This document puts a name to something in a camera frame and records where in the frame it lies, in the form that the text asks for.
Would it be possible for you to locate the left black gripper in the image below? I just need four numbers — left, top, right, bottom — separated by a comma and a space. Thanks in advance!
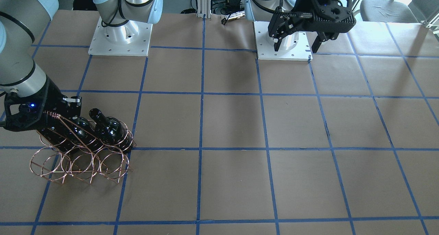
268, 0, 356, 53

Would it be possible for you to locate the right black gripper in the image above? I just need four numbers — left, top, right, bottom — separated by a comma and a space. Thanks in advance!
1, 78, 82, 132

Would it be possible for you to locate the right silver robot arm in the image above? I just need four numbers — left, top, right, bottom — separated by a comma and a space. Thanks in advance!
0, 0, 163, 132

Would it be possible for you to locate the copper wire wine basket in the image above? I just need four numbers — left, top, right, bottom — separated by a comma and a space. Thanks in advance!
29, 108, 135, 184

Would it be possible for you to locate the aluminium frame post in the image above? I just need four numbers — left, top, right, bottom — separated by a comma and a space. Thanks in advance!
196, 0, 212, 20

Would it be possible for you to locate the dark wine bottle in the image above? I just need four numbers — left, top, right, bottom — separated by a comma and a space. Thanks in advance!
64, 117, 103, 152
37, 127, 79, 154
89, 108, 133, 154

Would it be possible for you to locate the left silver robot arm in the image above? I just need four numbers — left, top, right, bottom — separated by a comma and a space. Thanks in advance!
245, 0, 356, 53

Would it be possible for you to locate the grey office chair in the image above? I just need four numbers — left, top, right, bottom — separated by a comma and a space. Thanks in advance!
359, 0, 439, 28

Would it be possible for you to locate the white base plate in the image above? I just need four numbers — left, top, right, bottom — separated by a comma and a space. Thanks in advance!
253, 21, 312, 61
88, 18, 153, 57

